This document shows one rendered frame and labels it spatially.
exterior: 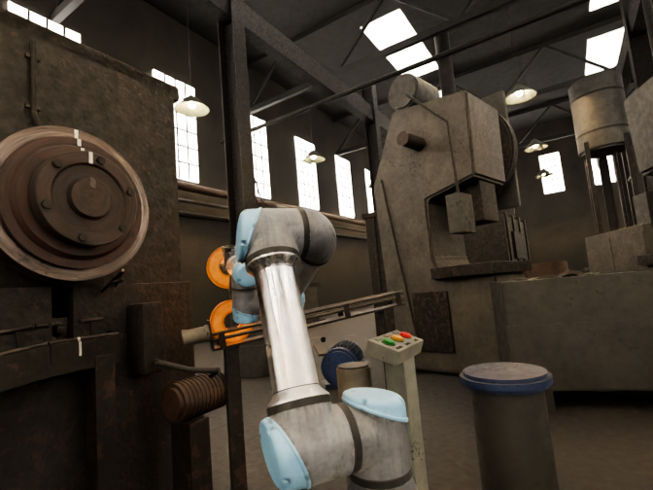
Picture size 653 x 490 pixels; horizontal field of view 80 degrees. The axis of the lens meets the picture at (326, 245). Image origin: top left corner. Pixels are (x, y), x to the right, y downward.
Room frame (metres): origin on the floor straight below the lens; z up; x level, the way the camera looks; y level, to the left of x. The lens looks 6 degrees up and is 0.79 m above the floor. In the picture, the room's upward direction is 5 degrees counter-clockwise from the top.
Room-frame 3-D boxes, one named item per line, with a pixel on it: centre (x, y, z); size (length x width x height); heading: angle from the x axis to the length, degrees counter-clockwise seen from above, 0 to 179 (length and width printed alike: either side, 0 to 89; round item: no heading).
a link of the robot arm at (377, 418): (0.75, -0.06, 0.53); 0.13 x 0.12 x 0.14; 113
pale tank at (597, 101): (7.49, -5.71, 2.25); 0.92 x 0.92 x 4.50
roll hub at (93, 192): (1.11, 0.69, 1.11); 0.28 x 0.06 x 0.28; 148
